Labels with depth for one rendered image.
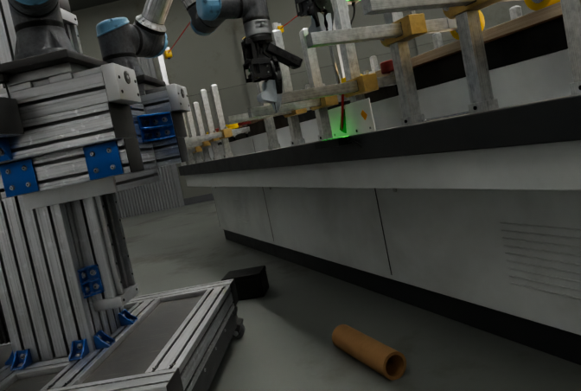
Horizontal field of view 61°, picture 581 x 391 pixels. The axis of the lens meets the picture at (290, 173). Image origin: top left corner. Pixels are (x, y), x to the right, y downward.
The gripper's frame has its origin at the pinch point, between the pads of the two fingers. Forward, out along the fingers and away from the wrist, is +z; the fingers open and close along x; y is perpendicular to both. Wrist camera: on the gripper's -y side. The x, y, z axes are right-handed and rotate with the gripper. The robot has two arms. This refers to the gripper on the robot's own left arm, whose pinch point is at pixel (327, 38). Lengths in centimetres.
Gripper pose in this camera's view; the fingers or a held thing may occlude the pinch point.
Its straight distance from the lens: 154.3
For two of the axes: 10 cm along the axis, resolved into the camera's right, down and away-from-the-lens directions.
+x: -7.0, 1.9, -6.9
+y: -6.9, 0.7, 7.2
